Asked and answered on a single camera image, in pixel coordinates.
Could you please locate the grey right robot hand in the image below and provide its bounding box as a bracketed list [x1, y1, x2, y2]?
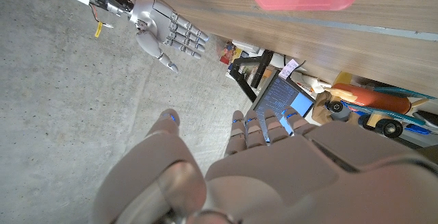
[128, 0, 209, 73]

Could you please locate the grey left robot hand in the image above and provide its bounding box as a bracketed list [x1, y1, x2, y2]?
[92, 106, 438, 224]

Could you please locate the black computer monitor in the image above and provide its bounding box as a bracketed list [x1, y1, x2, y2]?
[251, 69, 316, 136]

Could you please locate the paper note on monitor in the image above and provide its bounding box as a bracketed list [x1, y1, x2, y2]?
[278, 58, 300, 80]

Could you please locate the orange wooden toy airplane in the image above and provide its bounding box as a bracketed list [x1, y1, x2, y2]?
[311, 71, 438, 139]

